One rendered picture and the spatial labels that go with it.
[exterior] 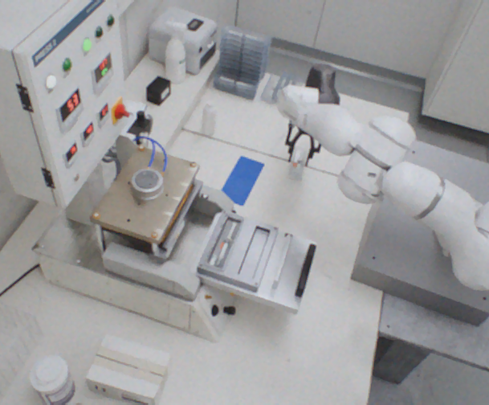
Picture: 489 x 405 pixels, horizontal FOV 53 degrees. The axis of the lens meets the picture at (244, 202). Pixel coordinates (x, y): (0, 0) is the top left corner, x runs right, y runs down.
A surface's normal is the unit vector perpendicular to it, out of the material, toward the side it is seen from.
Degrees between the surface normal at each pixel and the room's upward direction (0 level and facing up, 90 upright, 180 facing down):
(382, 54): 90
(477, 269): 59
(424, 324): 0
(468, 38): 90
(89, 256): 0
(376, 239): 44
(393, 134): 49
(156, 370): 2
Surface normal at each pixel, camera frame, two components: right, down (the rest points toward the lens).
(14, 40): 0.10, -0.63
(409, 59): -0.29, 0.72
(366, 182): -0.40, 0.14
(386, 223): -0.17, 0.03
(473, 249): -0.28, 0.36
